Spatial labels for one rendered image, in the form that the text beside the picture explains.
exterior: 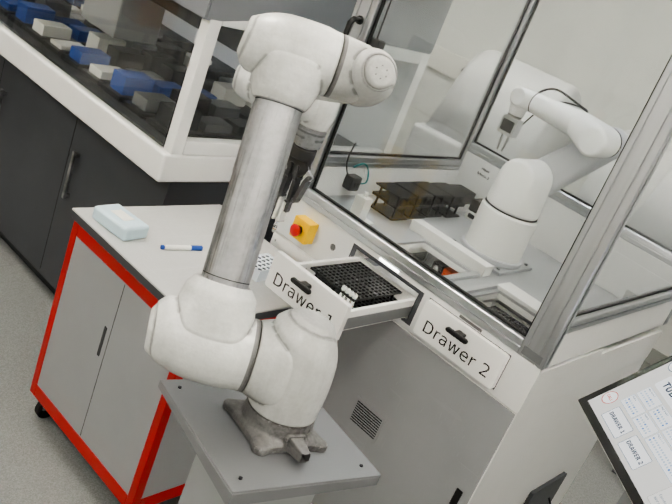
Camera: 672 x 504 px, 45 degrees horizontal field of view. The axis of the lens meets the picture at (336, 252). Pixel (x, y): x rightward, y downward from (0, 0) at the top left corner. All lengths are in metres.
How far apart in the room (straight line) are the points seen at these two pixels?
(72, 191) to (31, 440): 1.01
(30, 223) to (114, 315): 1.27
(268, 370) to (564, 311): 0.85
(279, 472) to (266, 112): 0.71
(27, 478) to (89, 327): 0.50
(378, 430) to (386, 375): 0.18
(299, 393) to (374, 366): 0.86
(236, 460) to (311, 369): 0.23
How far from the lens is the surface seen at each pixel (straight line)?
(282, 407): 1.70
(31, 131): 3.61
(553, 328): 2.18
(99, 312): 2.49
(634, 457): 1.93
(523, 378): 2.24
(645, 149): 2.07
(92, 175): 3.23
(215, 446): 1.69
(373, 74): 1.63
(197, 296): 1.63
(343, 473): 1.76
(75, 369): 2.64
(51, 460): 2.78
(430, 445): 2.45
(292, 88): 1.63
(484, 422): 2.33
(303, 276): 2.20
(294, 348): 1.64
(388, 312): 2.31
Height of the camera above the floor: 1.81
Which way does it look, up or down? 22 degrees down
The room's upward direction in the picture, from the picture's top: 22 degrees clockwise
